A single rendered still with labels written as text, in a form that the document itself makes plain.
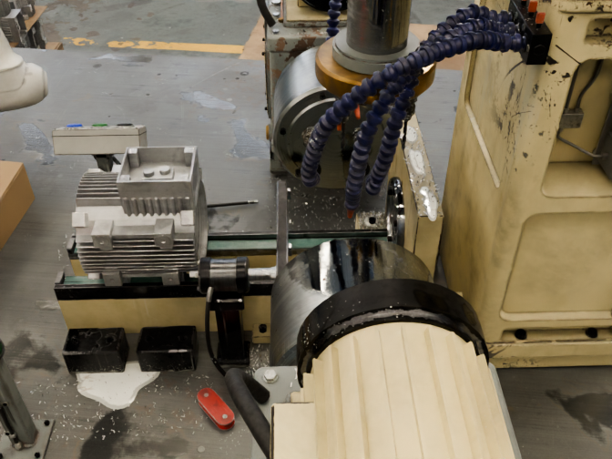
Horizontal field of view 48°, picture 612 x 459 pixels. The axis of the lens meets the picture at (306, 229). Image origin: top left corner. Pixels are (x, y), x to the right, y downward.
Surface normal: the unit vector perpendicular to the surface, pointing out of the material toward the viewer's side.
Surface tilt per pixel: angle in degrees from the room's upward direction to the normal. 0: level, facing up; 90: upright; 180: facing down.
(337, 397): 45
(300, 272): 39
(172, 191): 90
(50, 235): 0
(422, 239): 90
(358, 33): 90
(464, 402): 60
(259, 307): 90
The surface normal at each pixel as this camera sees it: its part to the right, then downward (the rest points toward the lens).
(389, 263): 0.35, -0.71
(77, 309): 0.03, 0.66
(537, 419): 0.00, -0.75
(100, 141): 0.02, 0.24
